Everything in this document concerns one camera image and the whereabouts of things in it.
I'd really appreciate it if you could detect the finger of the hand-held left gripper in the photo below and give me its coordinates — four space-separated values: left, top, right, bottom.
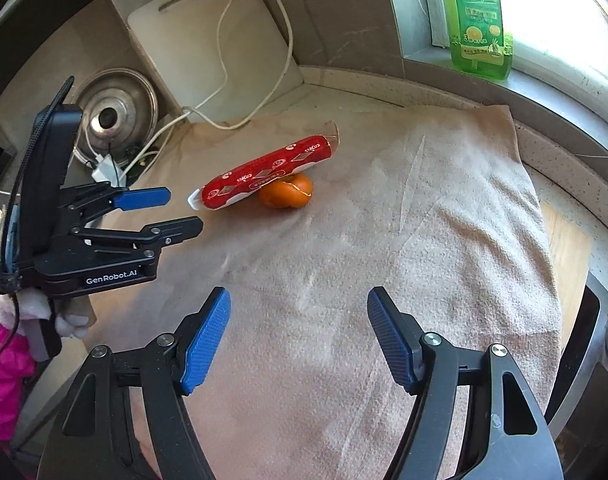
59 182 172 226
71 216 205 261

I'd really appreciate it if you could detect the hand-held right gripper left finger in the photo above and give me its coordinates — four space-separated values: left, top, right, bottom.
36 286 232 480

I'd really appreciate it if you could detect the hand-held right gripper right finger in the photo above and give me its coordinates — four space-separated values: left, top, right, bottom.
367 286 559 480

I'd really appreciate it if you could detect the red sausage wrapper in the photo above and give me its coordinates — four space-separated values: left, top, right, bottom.
188 121 341 211

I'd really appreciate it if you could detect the person's left forearm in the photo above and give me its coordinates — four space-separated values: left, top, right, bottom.
0 305 37 441

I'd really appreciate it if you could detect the person's left hand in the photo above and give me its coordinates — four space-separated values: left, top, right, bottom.
0 287 91 340

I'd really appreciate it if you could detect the white charger plug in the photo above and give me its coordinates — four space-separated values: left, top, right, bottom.
93 154 122 183

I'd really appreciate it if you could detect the steel pot lid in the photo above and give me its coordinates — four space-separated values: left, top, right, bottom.
74 67 159 166

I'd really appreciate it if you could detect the orange tangerine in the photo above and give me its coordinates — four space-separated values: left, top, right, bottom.
259 172 315 210

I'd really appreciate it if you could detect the beige towel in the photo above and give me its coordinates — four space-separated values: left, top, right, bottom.
84 105 562 480

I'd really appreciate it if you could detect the white cutting board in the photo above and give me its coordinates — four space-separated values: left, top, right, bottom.
127 0 305 116

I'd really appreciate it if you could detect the green dish soap bottle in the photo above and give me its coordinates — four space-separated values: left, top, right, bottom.
436 0 514 81

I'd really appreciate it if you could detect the black braided cable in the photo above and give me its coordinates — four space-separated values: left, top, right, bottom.
0 76 76 386

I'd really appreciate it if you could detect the white power cable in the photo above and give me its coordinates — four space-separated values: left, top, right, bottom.
74 0 297 181

